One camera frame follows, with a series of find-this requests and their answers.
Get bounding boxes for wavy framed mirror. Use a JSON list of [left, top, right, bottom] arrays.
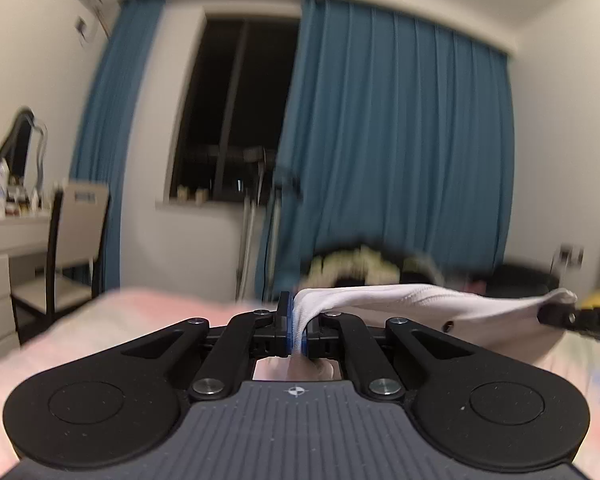
[[0, 107, 49, 192]]

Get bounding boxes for white bottle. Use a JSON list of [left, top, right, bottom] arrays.
[[0, 158, 10, 219]]

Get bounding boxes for row of cosmetic bottles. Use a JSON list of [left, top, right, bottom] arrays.
[[0, 180, 57, 220]]

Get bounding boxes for small ornaments on window sill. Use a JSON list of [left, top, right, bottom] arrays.
[[176, 186, 210, 205]]

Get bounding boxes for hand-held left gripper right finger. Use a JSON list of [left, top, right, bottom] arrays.
[[296, 310, 462, 401]]

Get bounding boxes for narrow blue curtain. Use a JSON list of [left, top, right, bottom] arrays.
[[69, 0, 167, 288]]

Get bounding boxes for dark window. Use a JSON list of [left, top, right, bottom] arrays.
[[167, 15, 302, 207]]

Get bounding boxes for tripod stand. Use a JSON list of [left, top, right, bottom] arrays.
[[236, 144, 303, 302]]

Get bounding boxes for white garment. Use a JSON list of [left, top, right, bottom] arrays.
[[291, 284, 579, 384]]

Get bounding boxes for beige chair with black frame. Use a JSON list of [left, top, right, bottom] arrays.
[[11, 182, 112, 332]]

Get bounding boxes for wide blue curtain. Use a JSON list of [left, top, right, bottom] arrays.
[[256, 0, 514, 303]]

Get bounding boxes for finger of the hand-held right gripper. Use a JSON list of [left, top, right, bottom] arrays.
[[536, 304, 600, 346]]

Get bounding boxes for pastel bed sheet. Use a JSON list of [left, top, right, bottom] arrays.
[[0, 287, 600, 480]]

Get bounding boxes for white dressing table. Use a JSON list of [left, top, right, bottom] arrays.
[[0, 209, 54, 357]]

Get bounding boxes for wall socket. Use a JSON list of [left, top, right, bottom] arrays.
[[559, 244, 586, 267]]

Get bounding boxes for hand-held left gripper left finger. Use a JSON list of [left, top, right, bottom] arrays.
[[121, 291, 296, 401]]

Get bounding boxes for dark cloth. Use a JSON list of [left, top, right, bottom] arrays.
[[489, 259, 558, 299]]

